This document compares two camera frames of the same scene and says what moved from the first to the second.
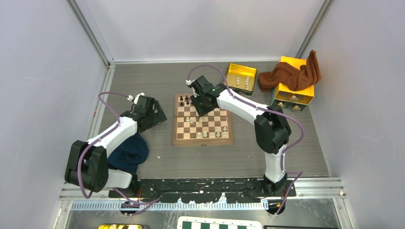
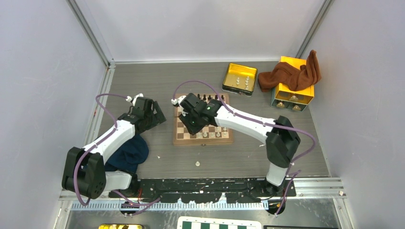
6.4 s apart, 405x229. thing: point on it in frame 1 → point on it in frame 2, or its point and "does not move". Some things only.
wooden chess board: x=189 y=128 does not move
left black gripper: x=158 y=117 does not move
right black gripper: x=201 y=112 → x=192 y=130
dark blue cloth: x=127 y=156 does not move
